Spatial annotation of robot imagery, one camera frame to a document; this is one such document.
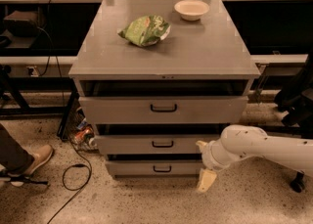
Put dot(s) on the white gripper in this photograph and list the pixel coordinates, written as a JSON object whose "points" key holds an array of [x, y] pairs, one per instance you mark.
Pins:
{"points": [[207, 156]]}

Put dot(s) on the grey drawer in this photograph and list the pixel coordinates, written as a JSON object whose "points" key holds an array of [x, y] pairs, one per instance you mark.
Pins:
{"points": [[151, 144], [132, 168], [163, 110]]}

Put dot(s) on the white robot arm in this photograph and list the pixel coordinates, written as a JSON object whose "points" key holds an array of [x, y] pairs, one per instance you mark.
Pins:
{"points": [[238, 142]]}

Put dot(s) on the grey bottom drawer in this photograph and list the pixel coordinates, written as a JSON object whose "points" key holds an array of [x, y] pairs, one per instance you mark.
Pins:
{"points": [[132, 168]]}

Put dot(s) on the grey drawer cabinet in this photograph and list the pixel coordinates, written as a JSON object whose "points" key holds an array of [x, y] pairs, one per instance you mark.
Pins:
{"points": [[197, 59]]}

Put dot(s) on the grey top drawer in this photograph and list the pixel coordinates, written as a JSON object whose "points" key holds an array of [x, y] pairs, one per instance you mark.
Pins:
{"points": [[163, 110]]}

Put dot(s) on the black rolling chair base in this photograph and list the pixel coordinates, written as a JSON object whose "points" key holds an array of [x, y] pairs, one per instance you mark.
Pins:
{"points": [[296, 98]]}

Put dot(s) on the green chip bag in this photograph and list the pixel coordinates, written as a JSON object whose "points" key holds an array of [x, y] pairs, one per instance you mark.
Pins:
{"points": [[146, 31]]}

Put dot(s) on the white bowl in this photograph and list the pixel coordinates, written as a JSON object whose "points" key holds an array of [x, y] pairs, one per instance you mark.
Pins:
{"points": [[191, 10]]}

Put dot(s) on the tan shoe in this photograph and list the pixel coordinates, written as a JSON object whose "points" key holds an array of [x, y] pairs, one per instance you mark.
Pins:
{"points": [[40, 157]]}

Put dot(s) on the black box on shelf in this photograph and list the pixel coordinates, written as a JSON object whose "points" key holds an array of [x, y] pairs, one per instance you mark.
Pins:
{"points": [[22, 23]]}

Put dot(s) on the wire basket with trash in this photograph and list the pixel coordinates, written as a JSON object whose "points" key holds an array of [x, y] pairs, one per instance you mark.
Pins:
{"points": [[79, 131]]}

